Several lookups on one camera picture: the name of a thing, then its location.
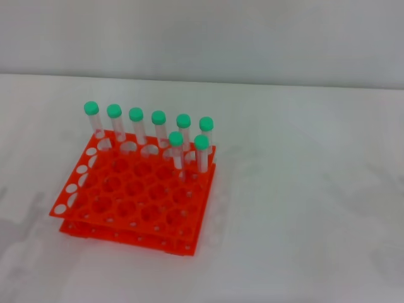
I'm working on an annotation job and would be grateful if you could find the clear test tube green cap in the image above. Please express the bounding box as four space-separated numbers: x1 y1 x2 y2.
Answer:
168 131 187 182
194 134 210 174
128 107 146 145
106 104 126 143
151 110 170 148
175 113 192 152
83 100 105 140
199 116 215 149

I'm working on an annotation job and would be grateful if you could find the orange plastic test tube rack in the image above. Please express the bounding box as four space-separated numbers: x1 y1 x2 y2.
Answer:
48 129 218 256

